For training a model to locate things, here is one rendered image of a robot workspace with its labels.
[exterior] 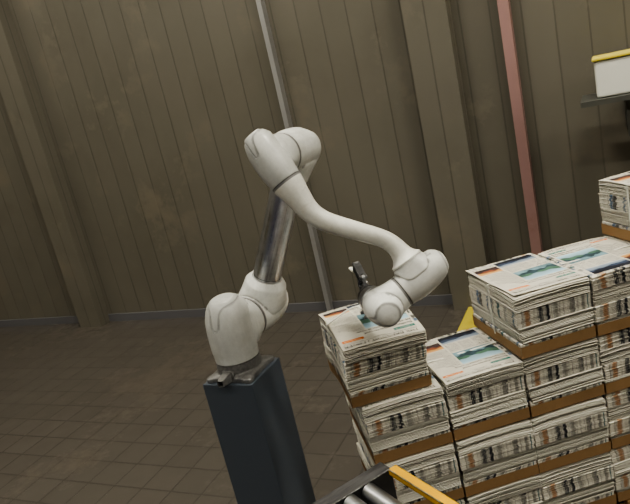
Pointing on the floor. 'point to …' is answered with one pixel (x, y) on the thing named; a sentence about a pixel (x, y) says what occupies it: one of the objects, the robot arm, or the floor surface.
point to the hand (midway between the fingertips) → (357, 286)
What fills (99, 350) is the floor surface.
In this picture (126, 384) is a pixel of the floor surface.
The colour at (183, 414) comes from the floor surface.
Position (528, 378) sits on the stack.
